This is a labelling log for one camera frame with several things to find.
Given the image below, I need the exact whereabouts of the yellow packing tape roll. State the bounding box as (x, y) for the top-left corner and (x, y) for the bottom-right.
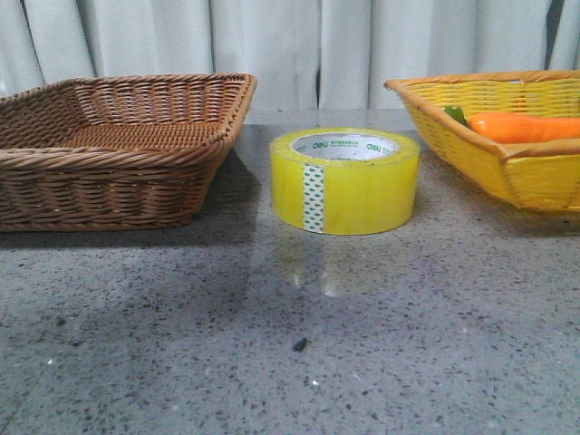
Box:
(270, 127), (420, 235)

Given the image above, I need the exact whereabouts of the small black debris piece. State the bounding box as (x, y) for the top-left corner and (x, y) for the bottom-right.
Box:
(293, 337), (310, 353)

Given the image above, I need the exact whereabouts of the white curtain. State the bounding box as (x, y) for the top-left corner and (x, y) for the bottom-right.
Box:
(1, 1), (579, 111)

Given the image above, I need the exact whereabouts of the brown wicker basket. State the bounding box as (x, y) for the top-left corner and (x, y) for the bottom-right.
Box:
(1, 72), (257, 232)

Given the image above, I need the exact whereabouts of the orange toy carrot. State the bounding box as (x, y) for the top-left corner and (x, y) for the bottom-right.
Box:
(444, 106), (579, 144)

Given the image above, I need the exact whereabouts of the yellow wicker basket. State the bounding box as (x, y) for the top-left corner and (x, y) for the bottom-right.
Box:
(384, 70), (579, 211)

